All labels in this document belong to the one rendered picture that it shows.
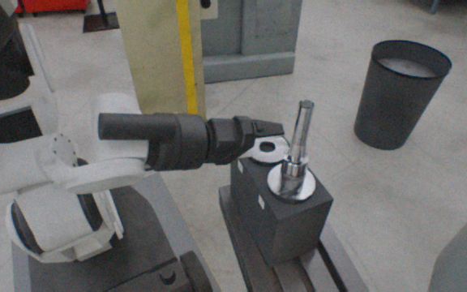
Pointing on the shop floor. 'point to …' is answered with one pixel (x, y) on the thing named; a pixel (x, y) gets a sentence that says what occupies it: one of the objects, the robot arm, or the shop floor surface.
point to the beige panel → (164, 54)
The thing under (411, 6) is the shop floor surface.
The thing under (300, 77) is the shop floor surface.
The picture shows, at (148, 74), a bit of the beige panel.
